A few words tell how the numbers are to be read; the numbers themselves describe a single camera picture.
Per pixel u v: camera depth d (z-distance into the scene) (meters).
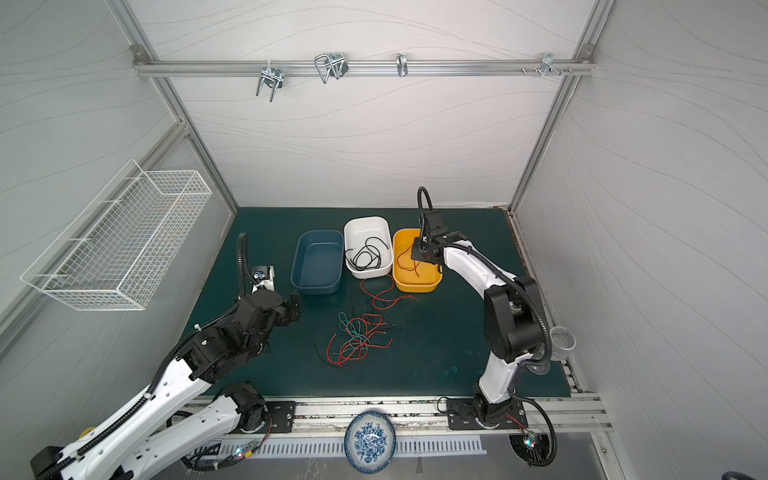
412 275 1.01
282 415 0.74
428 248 0.67
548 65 0.76
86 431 0.56
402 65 0.78
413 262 1.04
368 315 0.86
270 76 0.78
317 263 1.01
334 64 0.76
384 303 0.95
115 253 0.68
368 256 1.04
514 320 0.48
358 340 0.84
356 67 0.78
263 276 0.61
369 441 0.70
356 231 1.10
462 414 0.73
